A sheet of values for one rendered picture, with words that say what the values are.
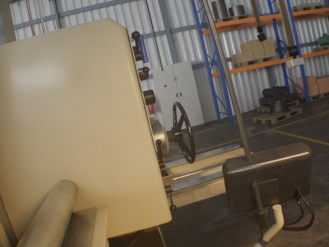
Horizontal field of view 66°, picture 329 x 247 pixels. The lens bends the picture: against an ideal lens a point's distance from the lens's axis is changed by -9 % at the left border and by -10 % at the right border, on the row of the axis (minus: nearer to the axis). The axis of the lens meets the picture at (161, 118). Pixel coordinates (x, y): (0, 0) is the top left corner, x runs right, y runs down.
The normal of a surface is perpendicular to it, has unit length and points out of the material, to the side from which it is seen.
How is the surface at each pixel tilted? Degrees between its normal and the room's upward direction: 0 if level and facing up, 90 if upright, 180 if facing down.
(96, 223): 0
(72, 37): 90
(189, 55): 90
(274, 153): 19
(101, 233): 0
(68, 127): 90
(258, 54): 90
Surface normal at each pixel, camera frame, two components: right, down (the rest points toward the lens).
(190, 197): 0.16, 0.09
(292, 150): -0.25, -0.86
